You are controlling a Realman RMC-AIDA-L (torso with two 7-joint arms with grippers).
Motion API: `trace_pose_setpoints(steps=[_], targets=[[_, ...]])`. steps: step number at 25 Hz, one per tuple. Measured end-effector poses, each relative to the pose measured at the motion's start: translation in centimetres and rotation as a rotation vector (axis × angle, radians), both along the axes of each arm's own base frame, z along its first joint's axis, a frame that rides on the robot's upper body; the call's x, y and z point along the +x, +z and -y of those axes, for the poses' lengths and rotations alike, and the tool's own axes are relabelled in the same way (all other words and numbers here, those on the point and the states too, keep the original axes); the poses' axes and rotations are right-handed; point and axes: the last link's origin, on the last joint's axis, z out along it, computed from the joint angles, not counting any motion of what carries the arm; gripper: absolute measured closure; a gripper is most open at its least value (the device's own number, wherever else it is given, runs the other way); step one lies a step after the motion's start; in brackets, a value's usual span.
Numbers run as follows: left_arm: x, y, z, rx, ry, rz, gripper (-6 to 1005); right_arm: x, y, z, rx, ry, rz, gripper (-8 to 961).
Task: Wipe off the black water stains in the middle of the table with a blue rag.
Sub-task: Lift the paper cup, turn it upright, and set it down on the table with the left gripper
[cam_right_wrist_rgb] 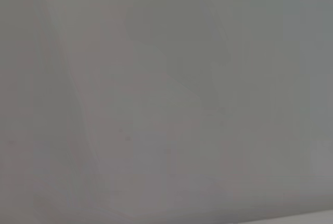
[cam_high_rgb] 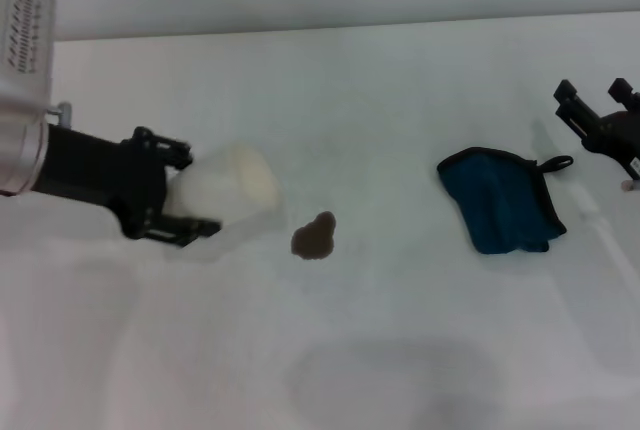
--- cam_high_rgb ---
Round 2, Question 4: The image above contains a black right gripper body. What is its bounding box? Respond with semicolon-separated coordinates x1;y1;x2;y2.
581;108;640;182

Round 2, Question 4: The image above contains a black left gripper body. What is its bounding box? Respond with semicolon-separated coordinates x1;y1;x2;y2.
35;123;174;241

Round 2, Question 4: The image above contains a white paper cup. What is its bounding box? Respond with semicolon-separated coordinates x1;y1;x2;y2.
167;143;280;232

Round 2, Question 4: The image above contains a blue rag with black trim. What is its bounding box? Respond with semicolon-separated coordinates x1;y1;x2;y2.
436;146;575;256

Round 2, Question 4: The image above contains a dark brown liquid stain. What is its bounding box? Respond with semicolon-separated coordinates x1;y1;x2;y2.
290;210;337;261

